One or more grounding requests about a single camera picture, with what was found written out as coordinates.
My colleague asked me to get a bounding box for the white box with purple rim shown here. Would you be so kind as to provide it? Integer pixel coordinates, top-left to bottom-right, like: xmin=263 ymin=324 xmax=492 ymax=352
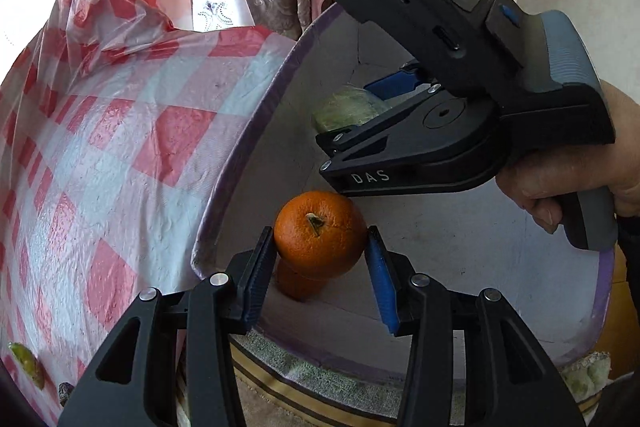
xmin=191 ymin=2 xmax=616 ymax=383

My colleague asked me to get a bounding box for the green cabbage half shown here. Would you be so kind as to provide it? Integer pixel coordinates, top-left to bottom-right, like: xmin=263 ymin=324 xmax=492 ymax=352
xmin=312 ymin=87 xmax=392 ymax=134

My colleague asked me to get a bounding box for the striped fringed towel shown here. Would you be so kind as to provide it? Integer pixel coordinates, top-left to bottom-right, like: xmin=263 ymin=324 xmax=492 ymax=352
xmin=175 ymin=332 xmax=612 ymax=427

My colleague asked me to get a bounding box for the person's right hand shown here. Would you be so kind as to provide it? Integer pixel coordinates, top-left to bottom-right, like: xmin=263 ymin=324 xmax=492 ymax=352
xmin=497 ymin=79 xmax=640 ymax=235

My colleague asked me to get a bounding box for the red checkered plastic tablecloth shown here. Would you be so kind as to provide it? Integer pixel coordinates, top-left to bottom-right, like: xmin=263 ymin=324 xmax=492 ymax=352
xmin=0 ymin=0 xmax=301 ymax=427

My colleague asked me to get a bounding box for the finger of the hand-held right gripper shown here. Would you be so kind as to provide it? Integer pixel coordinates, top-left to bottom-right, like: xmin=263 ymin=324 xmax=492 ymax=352
xmin=364 ymin=62 xmax=435 ymax=100
xmin=315 ymin=84 xmax=443 ymax=156

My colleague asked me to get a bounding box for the orange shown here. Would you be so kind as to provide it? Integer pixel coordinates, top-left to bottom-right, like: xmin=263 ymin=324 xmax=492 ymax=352
xmin=275 ymin=257 xmax=328 ymax=303
xmin=273 ymin=191 xmax=368 ymax=280

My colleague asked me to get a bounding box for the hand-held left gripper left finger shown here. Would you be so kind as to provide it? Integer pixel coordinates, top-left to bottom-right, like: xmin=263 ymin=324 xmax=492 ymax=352
xmin=57 ymin=227 xmax=277 ymax=427

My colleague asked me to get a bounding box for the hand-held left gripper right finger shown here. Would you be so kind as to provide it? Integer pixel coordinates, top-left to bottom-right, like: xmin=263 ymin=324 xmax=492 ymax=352
xmin=364 ymin=226 xmax=588 ymax=427

